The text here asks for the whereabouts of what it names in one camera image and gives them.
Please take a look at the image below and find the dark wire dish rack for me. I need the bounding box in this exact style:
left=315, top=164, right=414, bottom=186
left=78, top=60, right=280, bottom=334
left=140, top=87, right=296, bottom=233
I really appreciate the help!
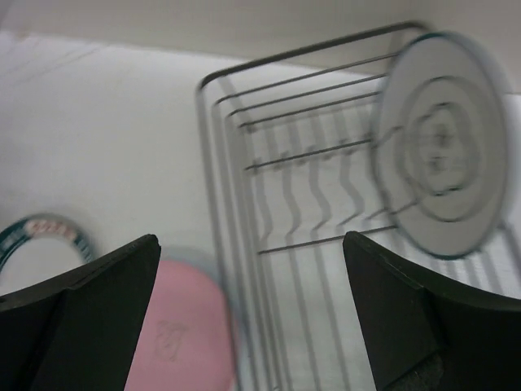
left=195, top=20, right=520, bottom=390

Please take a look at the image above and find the large patterned plate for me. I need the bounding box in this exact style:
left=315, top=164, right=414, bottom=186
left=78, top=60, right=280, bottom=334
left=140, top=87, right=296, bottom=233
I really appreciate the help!
left=1, top=213, right=97, bottom=295

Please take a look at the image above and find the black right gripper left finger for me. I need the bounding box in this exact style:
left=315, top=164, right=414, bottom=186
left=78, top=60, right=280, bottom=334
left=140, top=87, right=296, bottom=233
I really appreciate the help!
left=1, top=234, right=160, bottom=390

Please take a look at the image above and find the blue plastic plate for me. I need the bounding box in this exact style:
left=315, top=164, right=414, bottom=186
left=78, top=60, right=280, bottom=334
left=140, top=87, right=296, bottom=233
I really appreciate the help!
left=161, top=245, right=249, bottom=390

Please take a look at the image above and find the white rearmost plate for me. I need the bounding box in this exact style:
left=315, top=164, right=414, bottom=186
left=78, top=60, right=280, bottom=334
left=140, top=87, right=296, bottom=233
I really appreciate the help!
left=370, top=32, right=515, bottom=259

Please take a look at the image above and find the pink plastic plate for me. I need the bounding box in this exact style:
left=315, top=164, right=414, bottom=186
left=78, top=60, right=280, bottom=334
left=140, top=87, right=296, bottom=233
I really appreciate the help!
left=125, top=259, right=235, bottom=391

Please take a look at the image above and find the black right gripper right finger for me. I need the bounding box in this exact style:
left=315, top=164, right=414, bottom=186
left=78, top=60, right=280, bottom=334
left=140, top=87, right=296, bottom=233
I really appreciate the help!
left=343, top=231, right=520, bottom=390

